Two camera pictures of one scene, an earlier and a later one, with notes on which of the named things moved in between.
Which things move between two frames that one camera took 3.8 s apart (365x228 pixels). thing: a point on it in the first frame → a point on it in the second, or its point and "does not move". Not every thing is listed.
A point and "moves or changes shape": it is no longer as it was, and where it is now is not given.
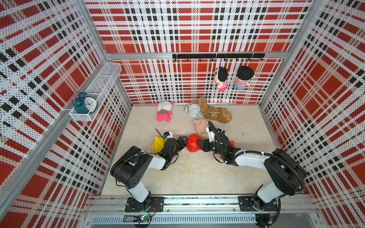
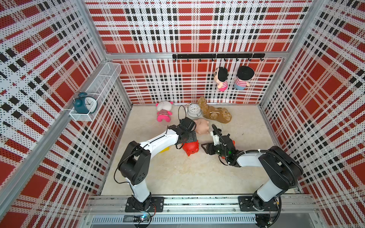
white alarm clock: x=193 y=109 does not move
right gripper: x=204 y=147 does not move
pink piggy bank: x=200 y=125 does not move
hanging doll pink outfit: x=220 y=76 does not move
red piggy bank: x=192 y=145 moves or changes shape
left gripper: x=181 y=140 → x=192 y=136
